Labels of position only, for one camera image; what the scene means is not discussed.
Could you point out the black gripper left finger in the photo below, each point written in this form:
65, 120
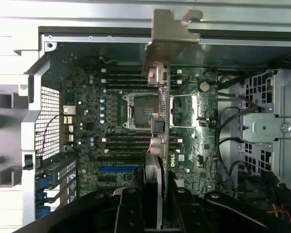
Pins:
131, 213

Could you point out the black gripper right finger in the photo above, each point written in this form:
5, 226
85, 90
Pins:
189, 216

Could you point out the blue expansion slot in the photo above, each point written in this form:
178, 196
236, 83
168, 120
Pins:
118, 169

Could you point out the black RAM slot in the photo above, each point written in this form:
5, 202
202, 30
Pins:
126, 82
126, 138
126, 148
126, 71

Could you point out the green motherboard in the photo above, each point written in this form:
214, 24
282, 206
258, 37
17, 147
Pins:
196, 150

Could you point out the socket locking lever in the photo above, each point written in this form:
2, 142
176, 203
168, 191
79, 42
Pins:
184, 126

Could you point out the CPU socket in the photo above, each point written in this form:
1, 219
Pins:
140, 109

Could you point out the metal socket cover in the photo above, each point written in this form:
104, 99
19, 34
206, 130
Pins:
198, 106

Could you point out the open black PC case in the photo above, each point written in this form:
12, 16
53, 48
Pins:
29, 136

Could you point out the coin cell battery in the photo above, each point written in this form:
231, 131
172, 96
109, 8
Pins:
204, 86

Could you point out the grey metal drive cage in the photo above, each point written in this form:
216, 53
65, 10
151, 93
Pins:
281, 109

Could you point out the grey parts rack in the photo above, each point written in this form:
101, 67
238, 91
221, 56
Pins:
17, 100

